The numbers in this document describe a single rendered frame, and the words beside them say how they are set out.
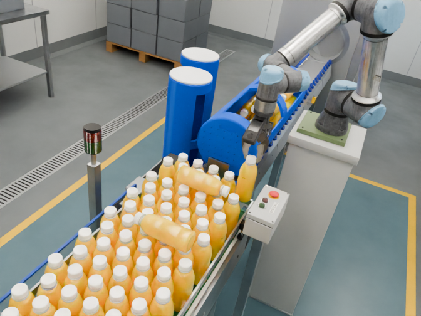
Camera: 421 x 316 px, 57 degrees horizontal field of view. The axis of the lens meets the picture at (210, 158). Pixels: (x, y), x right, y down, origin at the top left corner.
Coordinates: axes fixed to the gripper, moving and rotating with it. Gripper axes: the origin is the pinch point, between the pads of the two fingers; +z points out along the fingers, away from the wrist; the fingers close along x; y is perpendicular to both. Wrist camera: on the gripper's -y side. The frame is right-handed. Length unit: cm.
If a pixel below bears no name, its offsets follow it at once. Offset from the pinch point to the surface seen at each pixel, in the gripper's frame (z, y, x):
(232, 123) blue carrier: -2.6, 16.6, 15.6
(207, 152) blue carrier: 15.8, 16.5, 24.5
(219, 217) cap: 10.0, -25.6, -0.1
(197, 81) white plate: 16, 86, 66
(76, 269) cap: 10, -67, 24
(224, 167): 16.1, 10.8, 13.4
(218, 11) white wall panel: 81, 522, 244
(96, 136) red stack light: -4, -28, 50
